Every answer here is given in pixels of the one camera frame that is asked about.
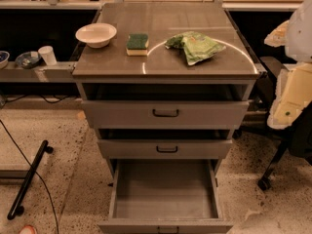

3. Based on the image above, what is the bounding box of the green chip bag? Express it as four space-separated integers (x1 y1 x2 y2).
165 31 226 66

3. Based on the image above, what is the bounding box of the grey middle drawer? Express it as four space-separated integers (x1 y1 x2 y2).
97 139 232 159

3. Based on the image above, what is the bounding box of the black floor cable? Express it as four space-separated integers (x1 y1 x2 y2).
0 119 60 234

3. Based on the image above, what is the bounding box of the blue bowl at edge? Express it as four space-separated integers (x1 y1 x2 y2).
0 51 10 69

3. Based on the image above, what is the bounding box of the grey open bottom drawer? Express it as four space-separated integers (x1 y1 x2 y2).
98 160 233 234

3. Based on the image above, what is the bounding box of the red white object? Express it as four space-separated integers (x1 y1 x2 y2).
19 225 37 234

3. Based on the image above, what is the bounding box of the white paper cup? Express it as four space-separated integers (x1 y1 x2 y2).
38 46 57 65

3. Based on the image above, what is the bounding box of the blue patterned small bowl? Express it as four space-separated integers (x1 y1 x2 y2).
15 51 41 69

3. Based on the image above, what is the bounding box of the grey drawer cabinet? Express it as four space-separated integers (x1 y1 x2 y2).
71 1 261 234

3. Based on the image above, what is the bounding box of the grey top drawer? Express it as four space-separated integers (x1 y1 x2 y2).
82 100 249 130

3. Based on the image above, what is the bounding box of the black bar on floor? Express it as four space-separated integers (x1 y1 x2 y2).
7 140 54 220

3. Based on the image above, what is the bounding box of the white bowl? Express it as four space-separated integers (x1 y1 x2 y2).
75 23 117 48

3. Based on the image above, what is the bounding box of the grey side shelf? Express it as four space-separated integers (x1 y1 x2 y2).
0 61 75 83

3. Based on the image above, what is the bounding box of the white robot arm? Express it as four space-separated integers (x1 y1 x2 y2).
264 0 312 130

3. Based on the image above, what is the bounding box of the green yellow sponge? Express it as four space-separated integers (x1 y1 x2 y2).
126 33 149 56

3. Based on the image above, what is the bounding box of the black office chair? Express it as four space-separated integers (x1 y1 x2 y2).
257 57 312 190

